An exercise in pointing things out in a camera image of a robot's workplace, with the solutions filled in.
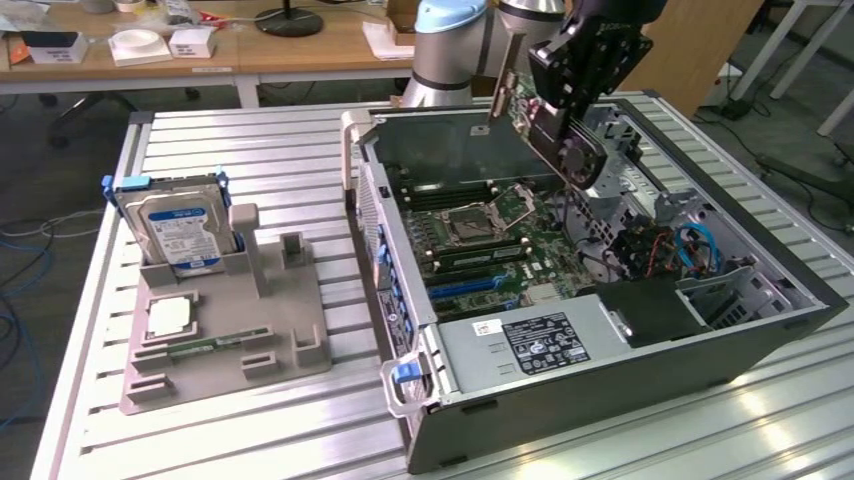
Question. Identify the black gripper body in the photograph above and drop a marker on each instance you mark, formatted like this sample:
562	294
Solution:
621	12

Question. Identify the low profile graphics card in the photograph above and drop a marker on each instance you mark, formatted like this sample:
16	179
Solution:
547	125

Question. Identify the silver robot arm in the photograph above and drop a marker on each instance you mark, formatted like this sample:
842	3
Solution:
454	65

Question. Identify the white box with red button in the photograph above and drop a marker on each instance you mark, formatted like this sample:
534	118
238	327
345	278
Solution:
724	85

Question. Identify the black power adapter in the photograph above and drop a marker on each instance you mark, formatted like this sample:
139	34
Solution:
737	110

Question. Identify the metal socket cover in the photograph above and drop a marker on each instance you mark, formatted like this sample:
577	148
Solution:
515	188

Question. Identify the cardboard box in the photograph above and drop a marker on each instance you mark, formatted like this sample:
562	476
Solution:
403	17

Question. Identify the white paper stack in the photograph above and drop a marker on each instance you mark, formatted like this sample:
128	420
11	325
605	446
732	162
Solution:
390	45

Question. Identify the metal disk bay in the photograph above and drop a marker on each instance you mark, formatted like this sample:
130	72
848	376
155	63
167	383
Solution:
614	215

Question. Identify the CPU socket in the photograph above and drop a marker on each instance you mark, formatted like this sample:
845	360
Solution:
470	225

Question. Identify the black stand base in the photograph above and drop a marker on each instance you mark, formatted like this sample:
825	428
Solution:
801	172

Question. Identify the green motherboard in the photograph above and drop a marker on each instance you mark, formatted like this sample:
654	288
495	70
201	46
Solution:
561	270

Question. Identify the black lamp base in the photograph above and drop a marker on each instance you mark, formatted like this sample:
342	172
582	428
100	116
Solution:
289	22

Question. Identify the blue card retainer clips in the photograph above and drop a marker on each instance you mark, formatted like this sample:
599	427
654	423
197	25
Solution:
382	245

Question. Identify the black expansion slot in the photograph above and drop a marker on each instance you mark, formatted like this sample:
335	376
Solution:
463	279

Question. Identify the silver chipset heatsink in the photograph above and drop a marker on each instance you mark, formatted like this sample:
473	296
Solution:
543	295

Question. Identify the blue expansion slot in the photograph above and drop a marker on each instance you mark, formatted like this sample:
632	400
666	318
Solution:
467	289

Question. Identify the grey perforated disk bay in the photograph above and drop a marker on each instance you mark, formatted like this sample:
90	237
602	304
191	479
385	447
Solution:
734	300

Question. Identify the small white box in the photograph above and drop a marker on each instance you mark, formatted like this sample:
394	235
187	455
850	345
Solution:
194	44

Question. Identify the silver power supply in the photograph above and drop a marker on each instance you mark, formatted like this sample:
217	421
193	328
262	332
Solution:
481	350

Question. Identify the white box on desk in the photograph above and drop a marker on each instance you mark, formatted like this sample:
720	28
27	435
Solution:
140	50

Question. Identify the blue case latch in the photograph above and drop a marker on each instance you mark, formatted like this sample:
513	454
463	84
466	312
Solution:
405	373

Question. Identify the hard disk in blue caddy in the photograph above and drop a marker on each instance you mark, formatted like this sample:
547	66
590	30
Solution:
176	235

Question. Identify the grey parts rack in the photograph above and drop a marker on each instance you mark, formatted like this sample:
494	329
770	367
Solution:
267	325

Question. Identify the open black PC case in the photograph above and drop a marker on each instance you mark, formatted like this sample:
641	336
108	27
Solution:
601	425

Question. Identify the grey cup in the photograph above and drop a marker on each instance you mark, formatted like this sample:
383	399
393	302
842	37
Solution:
98	6

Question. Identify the wooden desk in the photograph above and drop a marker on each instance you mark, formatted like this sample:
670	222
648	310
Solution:
80	72

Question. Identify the green RAM stick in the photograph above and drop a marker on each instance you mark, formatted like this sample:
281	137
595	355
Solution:
207	344

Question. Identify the white box with black lid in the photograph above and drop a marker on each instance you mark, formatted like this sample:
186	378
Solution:
56	52

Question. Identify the silver CPU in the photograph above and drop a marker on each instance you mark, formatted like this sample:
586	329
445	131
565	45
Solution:
170	317

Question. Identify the black chair base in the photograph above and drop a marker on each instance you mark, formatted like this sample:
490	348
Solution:
59	140

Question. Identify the white table frame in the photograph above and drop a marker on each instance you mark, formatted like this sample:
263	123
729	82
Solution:
768	50

